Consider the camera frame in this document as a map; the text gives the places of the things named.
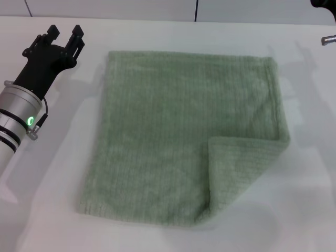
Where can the green terry towel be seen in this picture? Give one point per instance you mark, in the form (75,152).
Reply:
(170,131)

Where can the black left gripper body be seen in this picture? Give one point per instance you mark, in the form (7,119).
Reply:
(42,65)

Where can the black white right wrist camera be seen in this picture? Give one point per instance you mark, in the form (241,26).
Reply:
(323,3)

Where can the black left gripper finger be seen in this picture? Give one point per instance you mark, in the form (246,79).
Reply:
(76,36)
(52,31)

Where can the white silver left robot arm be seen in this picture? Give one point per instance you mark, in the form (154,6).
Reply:
(15,105)

